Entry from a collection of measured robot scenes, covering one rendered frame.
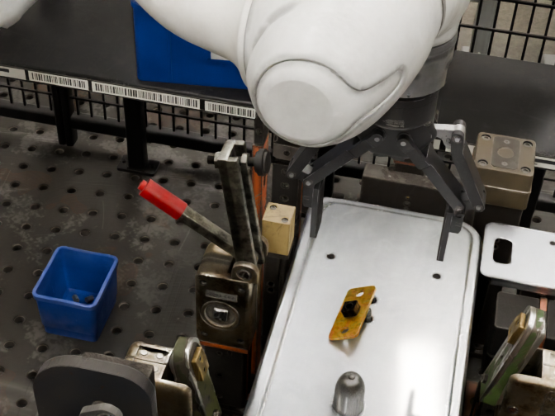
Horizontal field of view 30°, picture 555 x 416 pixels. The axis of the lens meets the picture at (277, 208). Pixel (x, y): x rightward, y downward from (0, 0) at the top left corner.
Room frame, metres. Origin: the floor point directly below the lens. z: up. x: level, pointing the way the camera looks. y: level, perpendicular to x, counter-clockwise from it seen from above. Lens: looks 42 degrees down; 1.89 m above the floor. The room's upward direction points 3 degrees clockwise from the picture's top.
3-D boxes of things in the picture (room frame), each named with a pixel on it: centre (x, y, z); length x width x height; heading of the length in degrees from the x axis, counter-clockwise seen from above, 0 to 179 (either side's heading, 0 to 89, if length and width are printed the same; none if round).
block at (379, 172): (1.06, -0.17, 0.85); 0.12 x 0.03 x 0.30; 79
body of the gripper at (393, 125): (0.80, -0.11, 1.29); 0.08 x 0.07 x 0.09; 79
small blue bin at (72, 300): (1.05, 0.29, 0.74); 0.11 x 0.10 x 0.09; 169
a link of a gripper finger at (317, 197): (0.81, -0.04, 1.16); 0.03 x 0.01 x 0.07; 169
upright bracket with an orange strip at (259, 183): (0.93, 0.02, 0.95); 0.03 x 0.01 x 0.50; 169
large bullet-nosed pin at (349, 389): (0.68, -0.08, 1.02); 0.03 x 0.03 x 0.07
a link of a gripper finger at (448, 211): (0.79, -0.18, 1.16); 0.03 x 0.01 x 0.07; 169
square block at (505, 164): (1.04, -0.29, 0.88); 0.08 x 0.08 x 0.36; 79
